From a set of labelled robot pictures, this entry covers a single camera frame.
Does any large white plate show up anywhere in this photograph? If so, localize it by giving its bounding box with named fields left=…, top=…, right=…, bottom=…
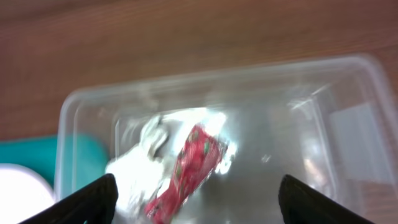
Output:
left=0, top=164, right=55, bottom=223

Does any teal plastic tray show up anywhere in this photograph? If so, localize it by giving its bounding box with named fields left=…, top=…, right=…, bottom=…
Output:
left=1, top=134, right=109, bottom=189

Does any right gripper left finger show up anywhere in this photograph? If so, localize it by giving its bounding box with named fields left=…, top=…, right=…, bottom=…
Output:
left=21, top=174, right=118, bottom=224

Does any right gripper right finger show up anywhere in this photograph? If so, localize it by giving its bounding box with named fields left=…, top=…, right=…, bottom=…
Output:
left=278, top=174, right=373, bottom=224

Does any white tissue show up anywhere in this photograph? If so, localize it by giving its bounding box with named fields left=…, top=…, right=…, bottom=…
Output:
left=105, top=108, right=236, bottom=223

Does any red snack wrapper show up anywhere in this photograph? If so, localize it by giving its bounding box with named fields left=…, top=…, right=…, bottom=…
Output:
left=144, top=124, right=228, bottom=224

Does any clear plastic bin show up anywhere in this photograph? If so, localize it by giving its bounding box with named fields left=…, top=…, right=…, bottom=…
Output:
left=54, top=55, right=397, bottom=223

